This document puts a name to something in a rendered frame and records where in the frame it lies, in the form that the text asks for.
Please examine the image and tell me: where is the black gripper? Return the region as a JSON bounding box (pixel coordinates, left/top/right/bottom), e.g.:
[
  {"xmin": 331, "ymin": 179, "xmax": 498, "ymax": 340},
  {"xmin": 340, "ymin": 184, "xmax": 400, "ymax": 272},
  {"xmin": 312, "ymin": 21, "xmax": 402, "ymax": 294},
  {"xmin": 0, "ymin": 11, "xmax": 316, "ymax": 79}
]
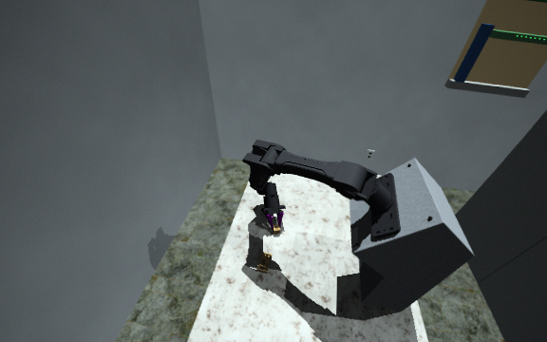
[{"xmin": 261, "ymin": 194, "xmax": 286, "ymax": 230}]

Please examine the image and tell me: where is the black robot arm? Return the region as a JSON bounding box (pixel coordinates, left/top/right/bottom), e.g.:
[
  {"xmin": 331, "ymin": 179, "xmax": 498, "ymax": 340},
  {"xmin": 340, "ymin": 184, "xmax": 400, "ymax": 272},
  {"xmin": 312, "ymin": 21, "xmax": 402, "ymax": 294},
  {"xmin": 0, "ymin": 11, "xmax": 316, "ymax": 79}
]
[{"xmin": 243, "ymin": 140, "xmax": 401, "ymax": 238}]

